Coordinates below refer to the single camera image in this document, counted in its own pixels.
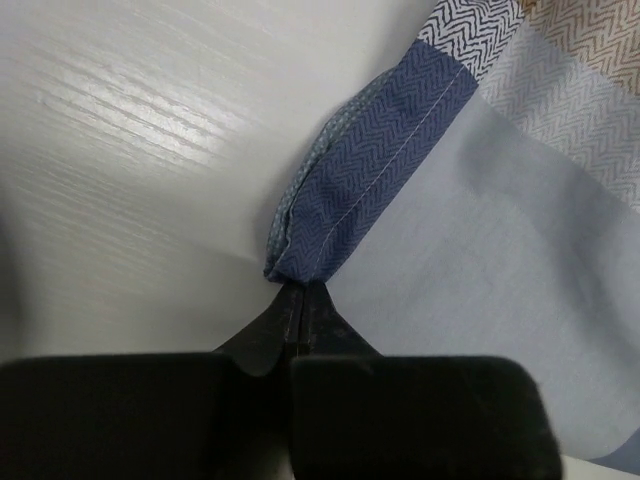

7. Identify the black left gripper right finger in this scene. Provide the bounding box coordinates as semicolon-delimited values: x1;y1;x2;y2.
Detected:
294;282;379;357

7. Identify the blue beige patterned cloth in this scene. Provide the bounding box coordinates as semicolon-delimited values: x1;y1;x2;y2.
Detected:
264;1;639;473

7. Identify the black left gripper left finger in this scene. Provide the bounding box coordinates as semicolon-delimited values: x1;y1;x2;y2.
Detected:
214;282;303;376

